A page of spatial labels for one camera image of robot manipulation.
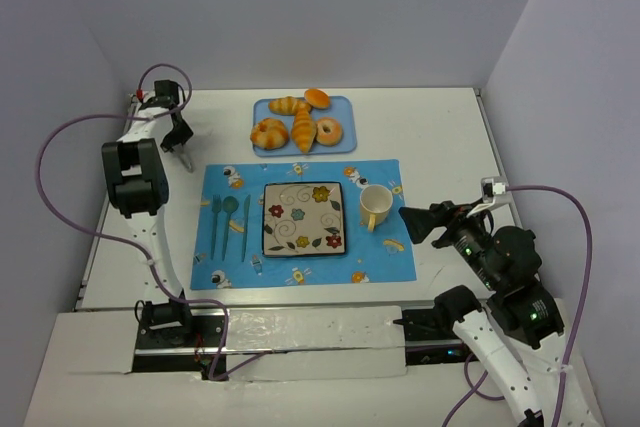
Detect metal serving tongs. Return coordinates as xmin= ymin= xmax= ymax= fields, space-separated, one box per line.
xmin=169 ymin=144 xmax=194 ymax=173

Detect long striped croissant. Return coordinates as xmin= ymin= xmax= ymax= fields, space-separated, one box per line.
xmin=290 ymin=111 xmax=316 ymax=154

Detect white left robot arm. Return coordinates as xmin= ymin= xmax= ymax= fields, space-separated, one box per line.
xmin=101 ymin=80 xmax=194 ymax=349

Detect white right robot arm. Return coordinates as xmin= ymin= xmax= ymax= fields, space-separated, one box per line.
xmin=399 ymin=201 xmax=599 ymax=426

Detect round twisted bread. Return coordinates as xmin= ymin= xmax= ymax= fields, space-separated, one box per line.
xmin=250 ymin=118 xmax=289 ymax=150

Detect yellow mug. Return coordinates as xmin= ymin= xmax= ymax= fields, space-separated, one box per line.
xmin=359 ymin=185 xmax=394 ymax=232

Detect teal plastic fork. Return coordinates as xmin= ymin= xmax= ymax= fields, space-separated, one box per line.
xmin=210 ymin=194 xmax=222 ymax=259

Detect square floral plate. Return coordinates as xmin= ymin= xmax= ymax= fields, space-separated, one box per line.
xmin=262 ymin=182 xmax=347 ymax=258

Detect upper striped croissant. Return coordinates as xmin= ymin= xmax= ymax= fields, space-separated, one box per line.
xmin=268 ymin=96 xmax=312 ymax=116

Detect teal plastic spoon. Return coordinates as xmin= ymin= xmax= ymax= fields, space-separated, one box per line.
xmin=221 ymin=196 xmax=239 ymax=260

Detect sugared orange donut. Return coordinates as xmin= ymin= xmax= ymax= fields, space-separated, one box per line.
xmin=316 ymin=117 xmax=343 ymax=147

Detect teal plastic knife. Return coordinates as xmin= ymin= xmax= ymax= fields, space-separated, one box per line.
xmin=241 ymin=195 xmax=251 ymax=263

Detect blue plastic tray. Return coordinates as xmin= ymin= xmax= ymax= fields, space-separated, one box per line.
xmin=253 ymin=96 xmax=357 ymax=158

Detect round orange bun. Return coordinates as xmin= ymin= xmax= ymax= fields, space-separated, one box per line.
xmin=304 ymin=88 xmax=331 ymax=110

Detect blue cartoon placemat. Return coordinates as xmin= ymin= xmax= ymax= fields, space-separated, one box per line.
xmin=191 ymin=159 xmax=417 ymax=290

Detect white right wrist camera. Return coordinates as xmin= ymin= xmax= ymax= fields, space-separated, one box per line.
xmin=468 ymin=177 xmax=512 ymax=216

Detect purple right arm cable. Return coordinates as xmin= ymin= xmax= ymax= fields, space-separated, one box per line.
xmin=442 ymin=184 xmax=594 ymax=427

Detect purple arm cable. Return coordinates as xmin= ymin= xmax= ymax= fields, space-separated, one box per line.
xmin=35 ymin=63 xmax=281 ymax=381
xmin=442 ymin=184 xmax=594 ymax=427

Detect metal rail with white cover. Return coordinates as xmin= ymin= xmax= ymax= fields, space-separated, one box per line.
xmin=133 ymin=306 xmax=468 ymax=382

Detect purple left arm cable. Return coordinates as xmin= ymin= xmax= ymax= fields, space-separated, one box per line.
xmin=35 ymin=63 xmax=281 ymax=381

